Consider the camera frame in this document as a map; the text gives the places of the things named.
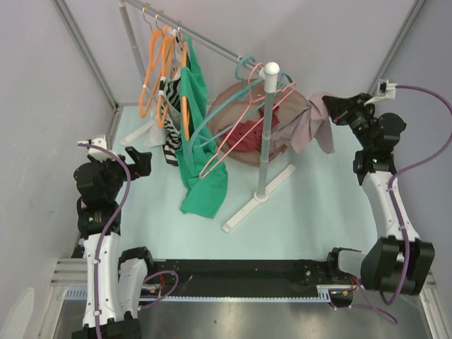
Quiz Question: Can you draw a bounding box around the white cable duct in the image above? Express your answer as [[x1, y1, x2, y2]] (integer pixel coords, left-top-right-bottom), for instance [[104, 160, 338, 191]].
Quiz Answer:
[[65, 284, 354, 303]]

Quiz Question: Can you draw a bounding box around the black white striped top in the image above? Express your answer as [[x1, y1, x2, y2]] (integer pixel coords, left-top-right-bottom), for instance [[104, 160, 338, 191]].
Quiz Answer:
[[158, 29, 182, 167]]

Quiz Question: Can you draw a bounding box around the white garment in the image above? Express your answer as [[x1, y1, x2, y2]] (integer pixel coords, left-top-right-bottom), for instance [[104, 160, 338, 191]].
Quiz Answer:
[[145, 25, 174, 147]]

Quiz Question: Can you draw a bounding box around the teal hanger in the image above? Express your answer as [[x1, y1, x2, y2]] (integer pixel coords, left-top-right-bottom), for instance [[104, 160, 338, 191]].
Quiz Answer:
[[189, 62, 295, 167]]

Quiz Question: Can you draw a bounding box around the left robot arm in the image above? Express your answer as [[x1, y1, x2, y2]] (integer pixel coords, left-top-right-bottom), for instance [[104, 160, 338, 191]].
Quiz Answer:
[[72, 145, 156, 338]]

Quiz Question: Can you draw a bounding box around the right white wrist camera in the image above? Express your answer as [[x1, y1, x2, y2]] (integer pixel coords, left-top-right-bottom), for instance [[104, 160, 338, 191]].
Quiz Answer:
[[364, 79, 397, 106]]

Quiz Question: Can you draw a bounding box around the brown plastic basket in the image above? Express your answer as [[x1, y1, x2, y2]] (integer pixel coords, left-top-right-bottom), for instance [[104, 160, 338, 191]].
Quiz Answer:
[[206, 79, 311, 169]]

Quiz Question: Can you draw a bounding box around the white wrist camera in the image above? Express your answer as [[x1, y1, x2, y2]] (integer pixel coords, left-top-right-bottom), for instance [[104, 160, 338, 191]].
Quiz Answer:
[[78, 134, 109, 162], [364, 79, 397, 106]]

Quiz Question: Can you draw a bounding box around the pink hanger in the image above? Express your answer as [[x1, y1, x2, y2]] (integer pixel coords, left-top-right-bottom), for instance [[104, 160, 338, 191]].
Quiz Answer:
[[198, 61, 297, 179]]

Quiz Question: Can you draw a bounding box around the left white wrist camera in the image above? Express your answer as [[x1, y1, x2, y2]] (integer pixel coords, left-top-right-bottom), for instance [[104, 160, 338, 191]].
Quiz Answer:
[[78, 134, 109, 162]]

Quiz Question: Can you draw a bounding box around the orange hanger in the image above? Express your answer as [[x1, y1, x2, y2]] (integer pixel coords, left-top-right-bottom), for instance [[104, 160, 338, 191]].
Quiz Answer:
[[138, 3, 166, 119], [177, 30, 190, 141], [156, 33, 174, 129]]

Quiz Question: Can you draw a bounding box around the red garment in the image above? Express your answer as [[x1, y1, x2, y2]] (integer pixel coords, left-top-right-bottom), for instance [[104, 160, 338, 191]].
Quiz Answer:
[[226, 108, 264, 152]]

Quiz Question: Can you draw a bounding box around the mauve pink tank top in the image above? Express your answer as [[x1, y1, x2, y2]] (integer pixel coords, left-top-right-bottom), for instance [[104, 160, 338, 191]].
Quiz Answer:
[[270, 92, 335, 154]]

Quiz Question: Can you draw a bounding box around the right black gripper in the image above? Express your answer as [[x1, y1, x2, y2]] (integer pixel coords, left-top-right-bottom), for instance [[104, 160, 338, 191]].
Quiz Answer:
[[323, 93, 376, 150]]

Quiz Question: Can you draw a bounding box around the grey clothes rack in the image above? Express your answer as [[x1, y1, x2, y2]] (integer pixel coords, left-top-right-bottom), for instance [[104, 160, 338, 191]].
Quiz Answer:
[[119, 1, 296, 232]]

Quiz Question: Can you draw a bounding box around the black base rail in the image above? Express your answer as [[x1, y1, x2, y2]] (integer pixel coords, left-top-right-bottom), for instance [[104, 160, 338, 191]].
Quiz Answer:
[[146, 259, 357, 301]]

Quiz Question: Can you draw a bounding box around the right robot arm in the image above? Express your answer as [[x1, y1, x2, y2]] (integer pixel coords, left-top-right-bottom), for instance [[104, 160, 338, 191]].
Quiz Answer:
[[322, 93, 435, 295]]

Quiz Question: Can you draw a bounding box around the green tank top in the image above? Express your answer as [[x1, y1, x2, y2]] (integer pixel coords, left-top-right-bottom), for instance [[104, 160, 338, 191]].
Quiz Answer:
[[176, 36, 228, 219]]

